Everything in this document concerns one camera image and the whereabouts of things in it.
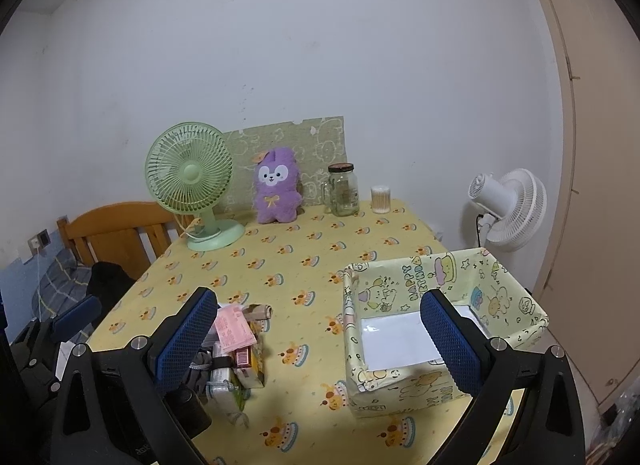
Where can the green desk fan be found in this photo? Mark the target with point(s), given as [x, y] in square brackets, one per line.
[188, 170]

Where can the beige patterned backboard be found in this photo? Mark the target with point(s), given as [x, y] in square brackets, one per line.
[316, 143]

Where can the patterned yellow storage box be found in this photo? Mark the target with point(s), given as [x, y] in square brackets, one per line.
[415, 327]

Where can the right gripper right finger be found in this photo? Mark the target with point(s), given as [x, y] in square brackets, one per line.
[470, 357]

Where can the wooden chair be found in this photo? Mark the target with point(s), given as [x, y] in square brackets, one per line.
[114, 234]

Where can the pink tissue packet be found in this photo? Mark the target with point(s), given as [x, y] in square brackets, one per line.
[232, 329]

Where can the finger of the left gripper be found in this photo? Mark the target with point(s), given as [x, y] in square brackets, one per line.
[75, 317]

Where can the wall power socket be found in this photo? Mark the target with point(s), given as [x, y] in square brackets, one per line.
[39, 241]

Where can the black garment on chair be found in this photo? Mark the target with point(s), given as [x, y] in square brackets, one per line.
[108, 283]

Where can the green tissue pack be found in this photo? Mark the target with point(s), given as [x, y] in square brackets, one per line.
[238, 372]

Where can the white standing fan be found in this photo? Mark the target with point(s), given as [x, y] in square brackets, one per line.
[513, 208]

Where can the yellow cake-print tablecloth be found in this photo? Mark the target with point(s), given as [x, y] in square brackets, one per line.
[322, 277]

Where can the purple plush toy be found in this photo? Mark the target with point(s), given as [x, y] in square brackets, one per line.
[277, 198]

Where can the glass jar with lid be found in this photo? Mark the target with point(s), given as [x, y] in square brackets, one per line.
[341, 190]

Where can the cotton swab container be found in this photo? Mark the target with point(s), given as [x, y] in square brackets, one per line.
[381, 199]

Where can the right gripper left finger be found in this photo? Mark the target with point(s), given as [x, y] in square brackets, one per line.
[178, 339]

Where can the blue plaid bedding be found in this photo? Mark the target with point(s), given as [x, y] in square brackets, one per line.
[43, 289]

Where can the dark grey drawstring pouch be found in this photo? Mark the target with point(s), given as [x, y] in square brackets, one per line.
[198, 374]

